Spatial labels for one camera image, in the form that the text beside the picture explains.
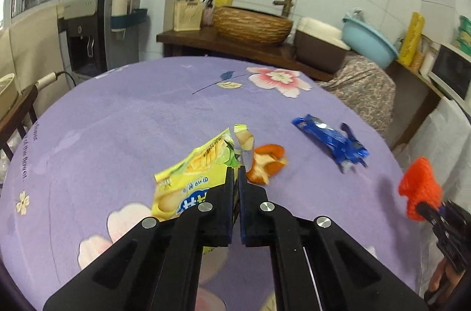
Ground cream cooking pot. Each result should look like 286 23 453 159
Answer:
0 71 61 120

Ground dark wooden counter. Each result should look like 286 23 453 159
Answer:
156 28 332 82

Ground white microwave oven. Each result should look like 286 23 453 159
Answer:
427 42 471 102

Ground yellow tall package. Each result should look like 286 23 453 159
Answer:
398 12 425 67

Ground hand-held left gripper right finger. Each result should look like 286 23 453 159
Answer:
237 166 429 311

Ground grey water dispenser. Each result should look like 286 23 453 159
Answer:
58 0 142 76

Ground pink utensil cup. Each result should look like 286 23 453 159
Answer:
202 0 215 26

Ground purple floral tablecloth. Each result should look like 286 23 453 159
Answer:
0 56 427 311

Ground woven basket basin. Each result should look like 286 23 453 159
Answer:
213 6 294 46

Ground brown box with white lid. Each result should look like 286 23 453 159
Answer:
294 17 350 73

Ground dark wooden chair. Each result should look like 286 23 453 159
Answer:
0 85 39 159

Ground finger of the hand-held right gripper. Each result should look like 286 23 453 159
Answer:
417 201 447 223

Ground beige chopstick holder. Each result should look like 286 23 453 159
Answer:
174 0 204 32

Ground grey floral cloth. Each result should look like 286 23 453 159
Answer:
318 51 396 140

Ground yellow snack bag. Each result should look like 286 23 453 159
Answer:
152 127 243 223

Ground bamboo faucet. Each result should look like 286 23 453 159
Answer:
273 0 295 17

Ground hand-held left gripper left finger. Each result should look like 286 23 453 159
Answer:
43 167 236 311

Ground orange peel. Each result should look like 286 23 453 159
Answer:
245 144 288 184

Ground light blue plastic basin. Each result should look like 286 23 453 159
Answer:
341 17 399 68

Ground person's right hand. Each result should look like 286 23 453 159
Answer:
398 157 444 221

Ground wooden side table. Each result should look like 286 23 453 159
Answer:
386 59 447 150

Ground beige padded panel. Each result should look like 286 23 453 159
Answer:
0 4 65 106

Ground blue-grey cup holder tray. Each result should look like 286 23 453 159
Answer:
110 7 150 30

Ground stack of green cups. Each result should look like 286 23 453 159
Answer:
454 16 471 56

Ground blue snack wrapper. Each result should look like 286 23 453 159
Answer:
292 114 369 174

